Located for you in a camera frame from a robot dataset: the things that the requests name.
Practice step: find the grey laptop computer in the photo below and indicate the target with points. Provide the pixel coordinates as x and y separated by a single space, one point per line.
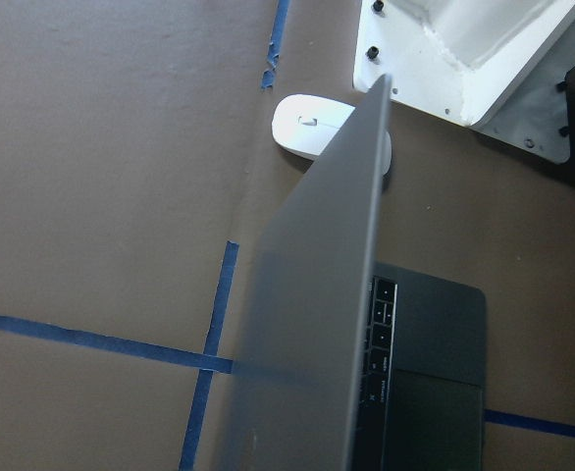
342 362

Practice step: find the white wireless mouse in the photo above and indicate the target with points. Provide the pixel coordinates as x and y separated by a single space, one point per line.
312 128

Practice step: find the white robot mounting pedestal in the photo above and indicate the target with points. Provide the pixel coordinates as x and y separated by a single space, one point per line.
494 67

